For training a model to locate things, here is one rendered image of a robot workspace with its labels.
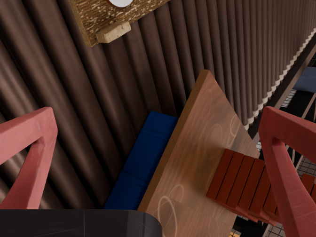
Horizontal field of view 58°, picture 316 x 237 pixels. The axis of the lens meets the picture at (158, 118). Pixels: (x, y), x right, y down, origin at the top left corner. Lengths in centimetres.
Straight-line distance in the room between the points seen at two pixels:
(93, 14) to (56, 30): 6
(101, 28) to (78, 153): 22
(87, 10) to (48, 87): 13
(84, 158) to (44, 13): 25
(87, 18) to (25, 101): 15
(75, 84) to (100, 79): 5
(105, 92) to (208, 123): 22
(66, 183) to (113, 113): 15
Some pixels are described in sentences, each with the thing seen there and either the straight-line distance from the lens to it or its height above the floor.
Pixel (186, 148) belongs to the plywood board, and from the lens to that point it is 55.
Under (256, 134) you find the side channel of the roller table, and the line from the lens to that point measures 122.
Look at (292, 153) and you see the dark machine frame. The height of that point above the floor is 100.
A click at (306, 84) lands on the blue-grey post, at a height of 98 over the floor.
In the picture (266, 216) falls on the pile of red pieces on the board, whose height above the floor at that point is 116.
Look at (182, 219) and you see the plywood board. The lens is 64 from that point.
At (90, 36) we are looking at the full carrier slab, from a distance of 47.
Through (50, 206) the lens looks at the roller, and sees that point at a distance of 53.
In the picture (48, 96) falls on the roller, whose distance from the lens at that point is 47.
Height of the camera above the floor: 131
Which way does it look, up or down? 36 degrees down
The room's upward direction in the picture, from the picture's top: 106 degrees clockwise
